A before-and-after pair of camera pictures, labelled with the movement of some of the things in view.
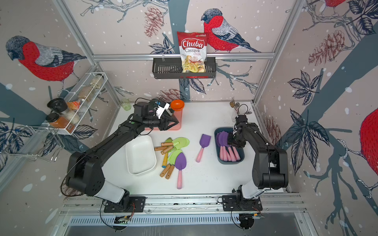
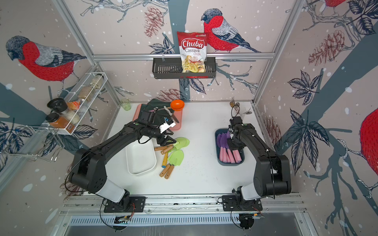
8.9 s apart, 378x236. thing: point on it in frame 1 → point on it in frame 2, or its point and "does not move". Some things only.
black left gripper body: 153,122 → 154,132
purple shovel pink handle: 220,141 does not move
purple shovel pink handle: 225,137 does not move
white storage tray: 141,156 does not move
